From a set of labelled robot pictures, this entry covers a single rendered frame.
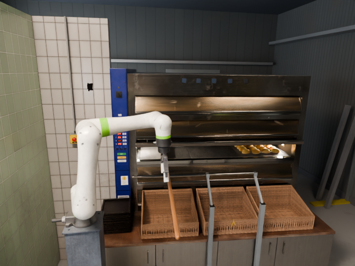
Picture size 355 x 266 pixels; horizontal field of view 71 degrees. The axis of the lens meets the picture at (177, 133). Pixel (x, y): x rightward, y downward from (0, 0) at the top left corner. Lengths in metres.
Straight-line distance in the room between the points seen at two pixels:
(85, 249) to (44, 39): 1.88
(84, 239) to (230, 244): 1.48
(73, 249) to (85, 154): 0.65
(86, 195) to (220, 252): 1.66
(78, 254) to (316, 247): 2.31
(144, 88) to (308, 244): 2.29
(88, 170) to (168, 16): 5.22
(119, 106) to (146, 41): 3.71
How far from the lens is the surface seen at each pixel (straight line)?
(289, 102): 3.01
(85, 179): 1.43
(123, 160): 2.72
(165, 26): 6.23
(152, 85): 2.58
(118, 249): 2.61
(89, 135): 1.34
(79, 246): 1.77
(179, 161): 2.77
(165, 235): 2.58
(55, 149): 2.87
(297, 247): 3.04
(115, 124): 1.53
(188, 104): 2.63
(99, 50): 2.62
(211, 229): 2.49
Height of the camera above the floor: 2.14
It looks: 14 degrees down
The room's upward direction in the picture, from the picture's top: 1 degrees clockwise
